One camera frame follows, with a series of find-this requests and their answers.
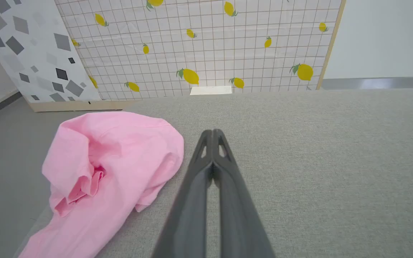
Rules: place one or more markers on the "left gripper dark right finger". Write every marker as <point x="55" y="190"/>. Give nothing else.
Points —
<point x="238" y="222"/>

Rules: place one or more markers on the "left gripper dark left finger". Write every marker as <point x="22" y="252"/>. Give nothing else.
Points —
<point x="188" y="215"/>

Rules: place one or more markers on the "pink shorts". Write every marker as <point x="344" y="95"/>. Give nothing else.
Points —
<point x="120" y="157"/>

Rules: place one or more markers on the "grey fabric sofa seat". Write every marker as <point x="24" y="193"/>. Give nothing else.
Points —
<point x="317" y="172"/>

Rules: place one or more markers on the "white rectangular block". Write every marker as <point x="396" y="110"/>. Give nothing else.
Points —
<point x="210" y="90"/>

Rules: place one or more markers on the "lemon print grid panel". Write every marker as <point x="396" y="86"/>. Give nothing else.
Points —
<point x="210" y="46"/>

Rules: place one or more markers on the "grey diamond pattern panel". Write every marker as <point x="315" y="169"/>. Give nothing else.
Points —
<point x="34" y="46"/>

